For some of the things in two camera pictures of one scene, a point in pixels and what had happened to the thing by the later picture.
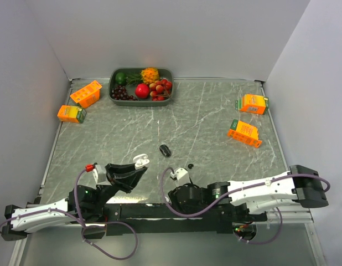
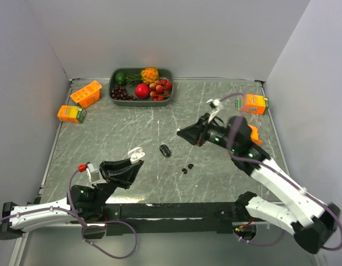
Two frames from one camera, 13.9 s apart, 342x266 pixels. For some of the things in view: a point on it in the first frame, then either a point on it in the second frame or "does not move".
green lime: (120, 78) does not move
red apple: (142, 91) does not move
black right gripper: (172, 195) → (195, 133)
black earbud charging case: (165, 150) does not move
